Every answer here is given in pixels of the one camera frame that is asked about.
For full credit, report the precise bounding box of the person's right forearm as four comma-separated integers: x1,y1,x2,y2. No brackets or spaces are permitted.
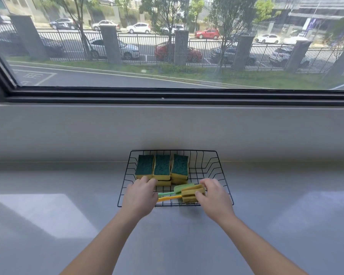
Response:
216,214,309,275

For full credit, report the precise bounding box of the person's right hand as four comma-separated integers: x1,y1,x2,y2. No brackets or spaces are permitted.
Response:
196,178,236,225

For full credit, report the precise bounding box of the person's left hand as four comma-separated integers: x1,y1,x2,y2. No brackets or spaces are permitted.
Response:
122,176,160,218

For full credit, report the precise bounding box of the black wire basket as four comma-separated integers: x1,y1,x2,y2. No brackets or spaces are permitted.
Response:
117,150,234,208

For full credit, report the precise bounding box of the grey building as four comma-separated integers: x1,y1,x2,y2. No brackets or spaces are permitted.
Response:
271,0,344,32

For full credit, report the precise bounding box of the black metal fence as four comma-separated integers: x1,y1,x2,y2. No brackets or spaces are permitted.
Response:
0,22,344,74

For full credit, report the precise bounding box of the row of street trees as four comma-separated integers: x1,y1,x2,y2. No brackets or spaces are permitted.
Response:
37,0,344,75

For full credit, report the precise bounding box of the yellow sponge brush with handle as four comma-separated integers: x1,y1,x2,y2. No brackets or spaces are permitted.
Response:
157,184,206,204

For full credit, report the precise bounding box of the row of grey fence pillars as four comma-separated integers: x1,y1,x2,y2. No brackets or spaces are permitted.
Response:
9,15,344,76

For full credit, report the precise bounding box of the row of parked cars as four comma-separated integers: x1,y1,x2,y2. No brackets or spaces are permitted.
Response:
0,8,313,67

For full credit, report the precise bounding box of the black window frame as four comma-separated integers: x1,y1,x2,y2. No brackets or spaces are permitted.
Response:
0,40,344,106

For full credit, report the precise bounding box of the person's left forearm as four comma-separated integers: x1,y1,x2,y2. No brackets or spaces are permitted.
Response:
60,210,152,275

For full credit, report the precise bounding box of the green sponge brush with handle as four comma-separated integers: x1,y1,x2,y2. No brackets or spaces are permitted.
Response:
158,183,196,197

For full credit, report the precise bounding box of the green grass strip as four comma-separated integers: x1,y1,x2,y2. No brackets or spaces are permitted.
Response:
6,56,344,90

